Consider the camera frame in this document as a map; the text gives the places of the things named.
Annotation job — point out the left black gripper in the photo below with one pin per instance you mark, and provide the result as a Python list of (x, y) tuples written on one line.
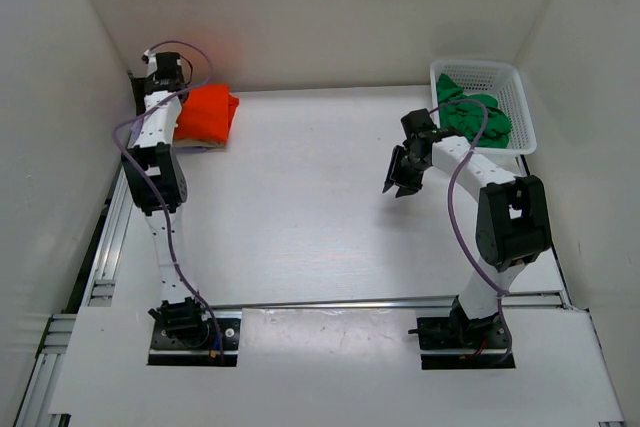
[(138, 85)]

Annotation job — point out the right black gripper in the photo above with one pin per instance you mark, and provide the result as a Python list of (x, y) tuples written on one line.
[(404, 170)]

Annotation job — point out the orange t shirt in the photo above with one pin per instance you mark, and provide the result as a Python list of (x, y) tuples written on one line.
[(207, 115)]

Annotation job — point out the beige t shirt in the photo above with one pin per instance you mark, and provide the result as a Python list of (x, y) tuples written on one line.
[(215, 145)]

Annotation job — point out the green t shirt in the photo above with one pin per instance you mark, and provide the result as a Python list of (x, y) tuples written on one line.
[(465, 114)]

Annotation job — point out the purple t shirt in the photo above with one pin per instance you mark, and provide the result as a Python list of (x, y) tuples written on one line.
[(191, 149)]

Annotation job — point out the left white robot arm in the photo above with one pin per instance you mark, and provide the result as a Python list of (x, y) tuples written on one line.
[(159, 190)]

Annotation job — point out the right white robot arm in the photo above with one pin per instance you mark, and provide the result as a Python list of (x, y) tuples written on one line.
[(512, 222)]

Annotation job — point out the white plastic basket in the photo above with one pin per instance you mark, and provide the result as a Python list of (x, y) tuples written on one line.
[(500, 80)]

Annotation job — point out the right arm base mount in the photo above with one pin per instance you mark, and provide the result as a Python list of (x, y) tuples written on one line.
[(445, 347)]

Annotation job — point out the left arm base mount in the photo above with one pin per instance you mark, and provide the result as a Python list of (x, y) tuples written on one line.
[(185, 335)]

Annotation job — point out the aluminium frame rail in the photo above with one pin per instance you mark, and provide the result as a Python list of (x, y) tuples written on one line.
[(325, 336)]

